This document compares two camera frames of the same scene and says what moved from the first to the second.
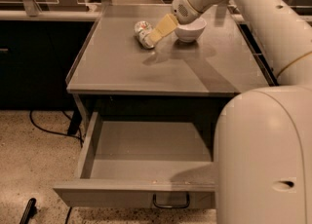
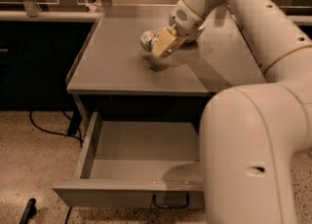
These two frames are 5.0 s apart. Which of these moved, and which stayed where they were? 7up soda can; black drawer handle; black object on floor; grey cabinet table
Moved: 7up soda can
Stayed: grey cabinet table; black drawer handle; black object on floor
